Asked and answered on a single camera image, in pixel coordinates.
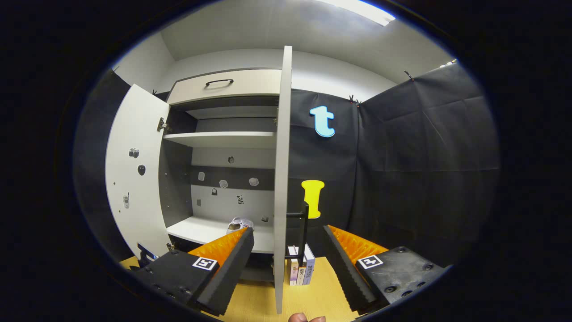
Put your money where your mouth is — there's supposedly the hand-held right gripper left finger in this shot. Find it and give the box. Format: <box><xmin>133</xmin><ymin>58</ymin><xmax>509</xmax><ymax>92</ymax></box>
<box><xmin>133</xmin><ymin>227</ymin><xmax>255</xmax><ymax>316</ymax></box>

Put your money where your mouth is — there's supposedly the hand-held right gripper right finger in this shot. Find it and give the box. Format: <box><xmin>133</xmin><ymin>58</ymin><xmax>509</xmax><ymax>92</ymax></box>
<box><xmin>323</xmin><ymin>225</ymin><xmax>452</xmax><ymax>315</ymax></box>

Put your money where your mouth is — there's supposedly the white canvas shoe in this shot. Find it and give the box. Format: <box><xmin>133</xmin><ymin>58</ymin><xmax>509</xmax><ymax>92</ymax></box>
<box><xmin>226</xmin><ymin>217</ymin><xmax>254</xmax><ymax>235</ymax></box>

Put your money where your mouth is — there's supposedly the white shoe cabinet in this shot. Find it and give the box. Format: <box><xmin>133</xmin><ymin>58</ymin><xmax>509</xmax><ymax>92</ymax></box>
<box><xmin>159</xmin><ymin>67</ymin><xmax>283</xmax><ymax>282</ymax></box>

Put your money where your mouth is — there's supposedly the white cabinet door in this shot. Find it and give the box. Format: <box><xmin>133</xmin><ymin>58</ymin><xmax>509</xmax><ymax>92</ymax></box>
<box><xmin>105</xmin><ymin>84</ymin><xmax>171</xmax><ymax>260</ymax></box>
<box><xmin>273</xmin><ymin>46</ymin><xmax>293</xmax><ymax>314</ymax></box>

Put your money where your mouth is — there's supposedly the cream cabinet drawer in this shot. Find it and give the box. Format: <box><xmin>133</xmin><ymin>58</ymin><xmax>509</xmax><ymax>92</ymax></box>
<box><xmin>166</xmin><ymin>68</ymin><xmax>282</xmax><ymax>106</ymax></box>

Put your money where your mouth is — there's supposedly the lilac book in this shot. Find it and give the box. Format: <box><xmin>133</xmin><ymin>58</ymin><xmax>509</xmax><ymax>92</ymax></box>
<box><xmin>303</xmin><ymin>244</ymin><xmax>316</xmax><ymax>286</ymax></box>

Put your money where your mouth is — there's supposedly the white book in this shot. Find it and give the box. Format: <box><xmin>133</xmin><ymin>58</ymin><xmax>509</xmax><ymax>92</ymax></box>
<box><xmin>287</xmin><ymin>245</ymin><xmax>299</xmax><ymax>287</ymax></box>

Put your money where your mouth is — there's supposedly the black backdrop cloth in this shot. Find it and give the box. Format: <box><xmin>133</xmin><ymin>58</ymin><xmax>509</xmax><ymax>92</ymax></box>
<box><xmin>286</xmin><ymin>60</ymin><xmax>501</xmax><ymax>269</ymax></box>
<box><xmin>74</xmin><ymin>69</ymin><xmax>135</xmax><ymax>262</ymax></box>

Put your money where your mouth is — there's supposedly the black door handle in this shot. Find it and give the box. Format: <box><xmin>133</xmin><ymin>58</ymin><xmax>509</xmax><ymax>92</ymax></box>
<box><xmin>286</xmin><ymin>201</ymin><xmax>310</xmax><ymax>261</ymax></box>

